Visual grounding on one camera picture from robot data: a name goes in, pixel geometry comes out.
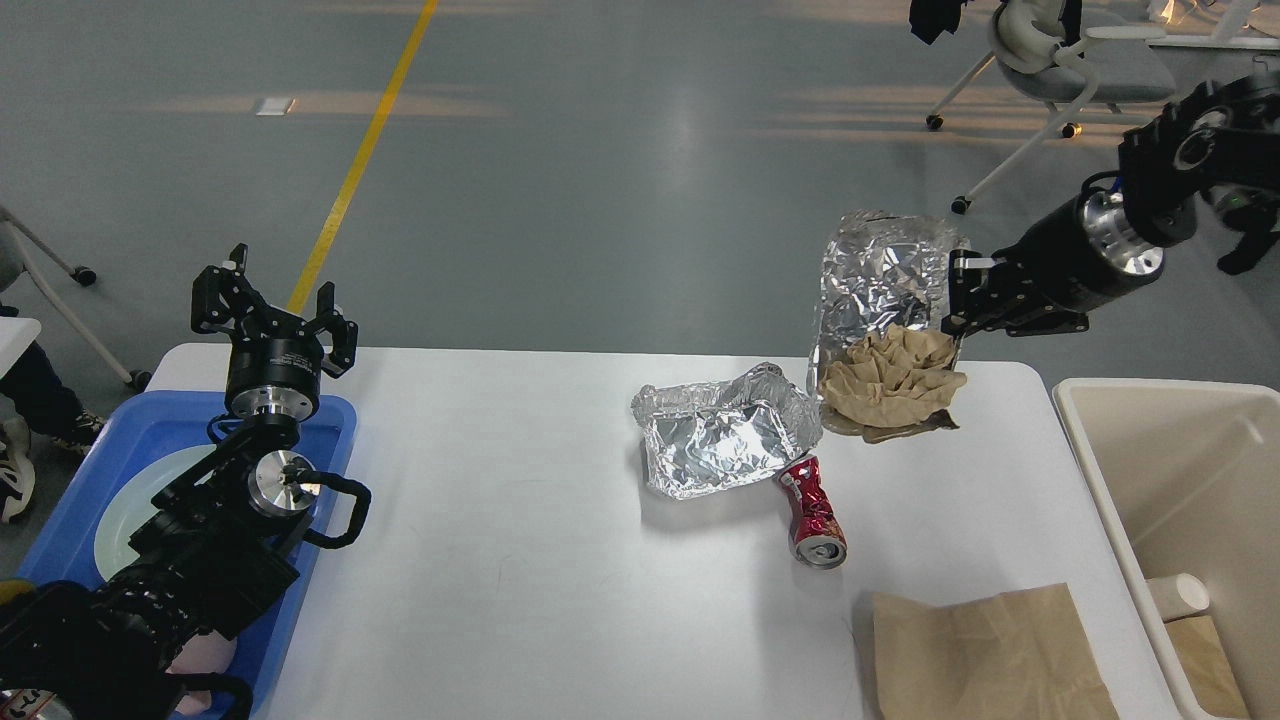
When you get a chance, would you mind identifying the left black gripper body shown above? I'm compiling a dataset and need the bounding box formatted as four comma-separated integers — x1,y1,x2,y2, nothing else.
224,328,323,421

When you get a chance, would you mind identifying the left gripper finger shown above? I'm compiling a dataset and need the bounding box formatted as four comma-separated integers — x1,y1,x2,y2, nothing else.
189,243,271,341
303,282,358,378

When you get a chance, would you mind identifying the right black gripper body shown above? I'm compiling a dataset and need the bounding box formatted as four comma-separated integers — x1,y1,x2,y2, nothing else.
989,195,1165,316

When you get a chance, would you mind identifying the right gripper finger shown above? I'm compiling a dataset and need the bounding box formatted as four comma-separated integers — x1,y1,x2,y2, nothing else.
986,305,1091,336
941,249,1004,336

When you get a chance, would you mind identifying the foil sheet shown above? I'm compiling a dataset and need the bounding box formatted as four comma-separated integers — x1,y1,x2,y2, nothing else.
806,210,972,395

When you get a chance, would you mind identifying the brown paper ball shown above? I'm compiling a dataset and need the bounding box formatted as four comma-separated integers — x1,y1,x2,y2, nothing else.
815,323,968,445

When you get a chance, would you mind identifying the green plate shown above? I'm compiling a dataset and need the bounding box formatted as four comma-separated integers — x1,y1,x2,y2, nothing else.
92,445,215,580

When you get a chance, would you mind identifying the pink mug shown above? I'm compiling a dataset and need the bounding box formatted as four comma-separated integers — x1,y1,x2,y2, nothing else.
165,632,238,716

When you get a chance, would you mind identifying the crushed red soda can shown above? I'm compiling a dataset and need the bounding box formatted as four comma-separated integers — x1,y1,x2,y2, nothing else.
776,454,849,570

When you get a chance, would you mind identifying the foil tray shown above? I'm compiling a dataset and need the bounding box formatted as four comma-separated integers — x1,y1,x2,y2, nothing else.
630,363,823,500

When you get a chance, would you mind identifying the brown paper bag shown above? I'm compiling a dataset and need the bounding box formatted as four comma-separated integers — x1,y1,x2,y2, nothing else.
870,583,1119,719

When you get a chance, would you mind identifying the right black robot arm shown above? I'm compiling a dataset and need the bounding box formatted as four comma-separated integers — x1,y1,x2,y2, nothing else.
941,70,1279,340

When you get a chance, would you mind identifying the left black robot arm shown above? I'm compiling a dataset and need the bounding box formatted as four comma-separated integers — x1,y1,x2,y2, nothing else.
3,243,371,719

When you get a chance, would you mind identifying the left rolling chair leg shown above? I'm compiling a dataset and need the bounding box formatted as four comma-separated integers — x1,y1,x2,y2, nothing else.
1,206,154,392

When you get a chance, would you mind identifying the blue plastic tray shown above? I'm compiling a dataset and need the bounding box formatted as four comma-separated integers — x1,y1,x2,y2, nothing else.
15,392,358,720

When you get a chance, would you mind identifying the white rolling chair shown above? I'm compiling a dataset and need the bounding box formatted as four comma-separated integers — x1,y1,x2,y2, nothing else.
925,1,1176,215

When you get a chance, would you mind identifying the beige plastic bin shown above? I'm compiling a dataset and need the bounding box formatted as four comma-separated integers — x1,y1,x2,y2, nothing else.
1052,378,1279,719

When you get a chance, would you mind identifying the black garment on chair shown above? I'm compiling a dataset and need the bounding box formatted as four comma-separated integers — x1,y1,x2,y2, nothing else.
908,0,968,45

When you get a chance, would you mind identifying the paper cup inside bin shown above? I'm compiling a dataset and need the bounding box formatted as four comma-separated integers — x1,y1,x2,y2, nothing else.
1146,573,1212,623

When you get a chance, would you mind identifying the blue mug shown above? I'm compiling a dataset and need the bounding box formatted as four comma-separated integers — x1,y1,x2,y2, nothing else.
0,579,35,606

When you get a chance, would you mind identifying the brown paper inside bin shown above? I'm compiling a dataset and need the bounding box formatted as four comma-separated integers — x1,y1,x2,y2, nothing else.
1165,615,1251,719

